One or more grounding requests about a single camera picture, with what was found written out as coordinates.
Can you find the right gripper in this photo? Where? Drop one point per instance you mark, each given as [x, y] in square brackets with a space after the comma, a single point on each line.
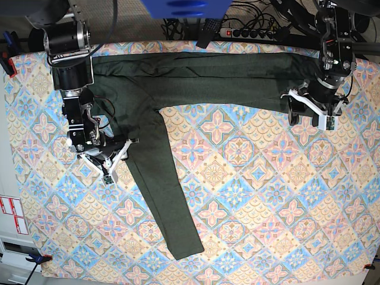
[85, 134]

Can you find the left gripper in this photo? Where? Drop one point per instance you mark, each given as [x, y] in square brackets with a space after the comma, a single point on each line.
[336, 61]

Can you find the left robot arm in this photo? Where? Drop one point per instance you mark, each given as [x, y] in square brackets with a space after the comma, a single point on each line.
[361, 12]

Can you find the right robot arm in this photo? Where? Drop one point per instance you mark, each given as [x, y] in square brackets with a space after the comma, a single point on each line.
[66, 41]

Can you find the white power strip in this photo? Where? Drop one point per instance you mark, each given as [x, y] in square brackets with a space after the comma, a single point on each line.
[246, 33]

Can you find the colourful patterned tablecloth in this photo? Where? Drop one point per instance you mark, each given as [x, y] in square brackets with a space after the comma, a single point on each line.
[272, 203]

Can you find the red white labels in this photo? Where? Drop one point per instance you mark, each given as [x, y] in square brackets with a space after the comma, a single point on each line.
[12, 216]

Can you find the blue orange clamp lower left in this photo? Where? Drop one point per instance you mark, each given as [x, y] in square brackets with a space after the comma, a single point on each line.
[38, 259]

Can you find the blue orange clamp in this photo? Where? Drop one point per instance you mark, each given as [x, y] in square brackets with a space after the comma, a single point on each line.
[38, 259]
[6, 62]

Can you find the black remote control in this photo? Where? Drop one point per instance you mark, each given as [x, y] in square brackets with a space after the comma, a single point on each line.
[209, 30]

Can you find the black round stool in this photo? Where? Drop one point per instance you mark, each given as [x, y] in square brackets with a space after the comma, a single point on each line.
[36, 41]

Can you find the blue orange clamp upper left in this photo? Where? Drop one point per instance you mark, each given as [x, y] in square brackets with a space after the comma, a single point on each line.
[6, 62]

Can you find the orange clamp lower right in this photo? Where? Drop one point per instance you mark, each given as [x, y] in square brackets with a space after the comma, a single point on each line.
[369, 267]

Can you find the blue box overhead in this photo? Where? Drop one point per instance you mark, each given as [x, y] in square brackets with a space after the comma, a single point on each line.
[187, 8]

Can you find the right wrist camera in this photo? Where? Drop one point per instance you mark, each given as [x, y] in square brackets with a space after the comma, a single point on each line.
[107, 180]

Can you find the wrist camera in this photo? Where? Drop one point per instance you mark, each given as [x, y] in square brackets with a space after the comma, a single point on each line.
[331, 123]
[107, 180]

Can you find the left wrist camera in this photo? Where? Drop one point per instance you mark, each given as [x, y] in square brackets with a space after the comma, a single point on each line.
[331, 123]

